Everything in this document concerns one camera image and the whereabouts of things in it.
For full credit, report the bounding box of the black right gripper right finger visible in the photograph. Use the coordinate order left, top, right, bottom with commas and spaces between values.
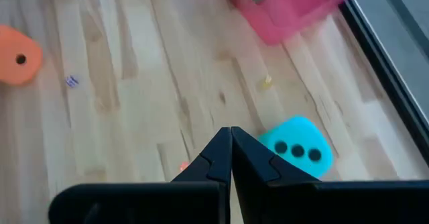
231, 126, 429, 224

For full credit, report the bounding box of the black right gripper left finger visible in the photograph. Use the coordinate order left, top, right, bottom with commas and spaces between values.
48, 126, 233, 224

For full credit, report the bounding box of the large cyan foam die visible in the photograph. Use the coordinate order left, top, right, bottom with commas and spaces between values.
257, 115, 334, 180

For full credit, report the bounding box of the large orange foam die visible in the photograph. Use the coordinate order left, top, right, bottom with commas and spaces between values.
0, 24, 44, 86

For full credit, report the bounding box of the small purple translucent die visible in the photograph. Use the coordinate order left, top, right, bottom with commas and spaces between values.
65, 75, 80, 88

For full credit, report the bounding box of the pink translucent plastic bin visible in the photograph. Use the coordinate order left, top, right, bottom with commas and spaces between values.
217, 0, 359, 46

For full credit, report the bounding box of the black aluminium table frame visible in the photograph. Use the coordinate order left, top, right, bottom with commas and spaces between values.
338, 0, 429, 167

